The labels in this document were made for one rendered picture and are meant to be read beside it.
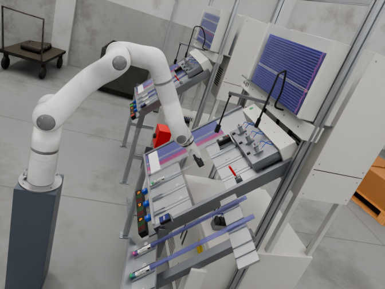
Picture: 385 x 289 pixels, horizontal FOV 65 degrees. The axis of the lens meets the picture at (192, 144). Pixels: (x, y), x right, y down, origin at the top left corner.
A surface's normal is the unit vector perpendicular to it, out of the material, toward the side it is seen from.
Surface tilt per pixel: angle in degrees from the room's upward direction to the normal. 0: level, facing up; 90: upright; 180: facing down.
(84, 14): 90
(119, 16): 90
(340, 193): 90
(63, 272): 0
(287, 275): 90
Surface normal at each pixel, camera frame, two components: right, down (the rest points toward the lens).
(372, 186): -0.91, -0.13
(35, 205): 0.14, 0.45
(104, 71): -0.33, 0.73
